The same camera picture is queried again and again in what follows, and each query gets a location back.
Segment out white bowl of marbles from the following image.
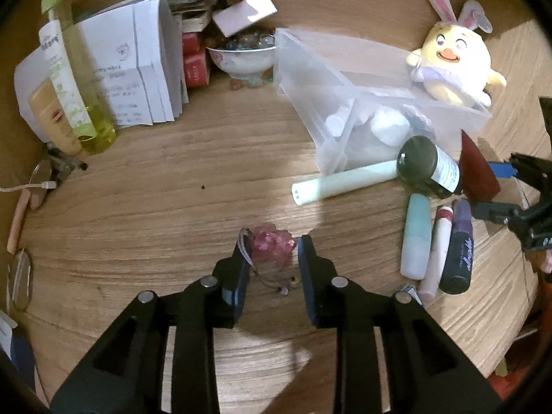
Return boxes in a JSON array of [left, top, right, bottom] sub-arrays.
[[206, 30, 277, 82]]

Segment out red paper packet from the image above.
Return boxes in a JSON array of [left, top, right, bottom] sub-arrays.
[[458, 129, 502, 203]]

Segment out pale green tube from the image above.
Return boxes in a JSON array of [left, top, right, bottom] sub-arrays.
[[291, 159, 400, 206]]

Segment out dark blue box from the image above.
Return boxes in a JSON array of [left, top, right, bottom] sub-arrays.
[[0, 310, 37, 393]]

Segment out dark green glass bottle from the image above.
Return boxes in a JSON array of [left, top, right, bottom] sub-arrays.
[[397, 135, 463, 200]]

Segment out small blue box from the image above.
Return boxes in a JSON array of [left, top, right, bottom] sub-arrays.
[[401, 284, 425, 309]]

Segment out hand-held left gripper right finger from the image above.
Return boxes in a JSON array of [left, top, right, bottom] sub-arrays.
[[297, 234, 503, 414]]

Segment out yellow chick plush toy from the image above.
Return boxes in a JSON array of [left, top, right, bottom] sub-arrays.
[[406, 0, 507, 108]]

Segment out pink bead charm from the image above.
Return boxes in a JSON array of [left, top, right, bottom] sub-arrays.
[[239, 223, 303, 296]]

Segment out teal capped small tube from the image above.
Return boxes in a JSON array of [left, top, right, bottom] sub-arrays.
[[400, 193, 433, 279]]

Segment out pink stick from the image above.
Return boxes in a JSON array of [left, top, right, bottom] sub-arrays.
[[6, 190, 33, 254]]

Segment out yellow-green spray bottle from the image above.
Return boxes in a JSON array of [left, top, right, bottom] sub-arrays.
[[41, 0, 118, 156]]

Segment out folded white paper leaflets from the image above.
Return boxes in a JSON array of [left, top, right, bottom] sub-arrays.
[[13, 0, 190, 143]]

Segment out clear plastic bin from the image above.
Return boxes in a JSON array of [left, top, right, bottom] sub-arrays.
[[273, 27, 492, 173]]

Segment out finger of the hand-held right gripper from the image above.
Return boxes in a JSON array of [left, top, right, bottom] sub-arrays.
[[489, 152, 552, 190], [470, 200, 536, 237]]

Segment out white cable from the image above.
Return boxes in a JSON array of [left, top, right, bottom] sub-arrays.
[[0, 180, 58, 194]]

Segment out white pink small box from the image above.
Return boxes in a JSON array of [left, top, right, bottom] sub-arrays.
[[211, 0, 279, 37]]

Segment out white tube red cap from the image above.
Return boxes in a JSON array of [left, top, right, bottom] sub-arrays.
[[417, 205, 454, 298]]

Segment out purple black cosmetic tube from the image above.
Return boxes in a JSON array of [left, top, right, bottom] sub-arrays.
[[439, 199, 475, 295]]

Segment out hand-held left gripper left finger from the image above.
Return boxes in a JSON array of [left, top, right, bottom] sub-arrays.
[[49, 235, 255, 414]]

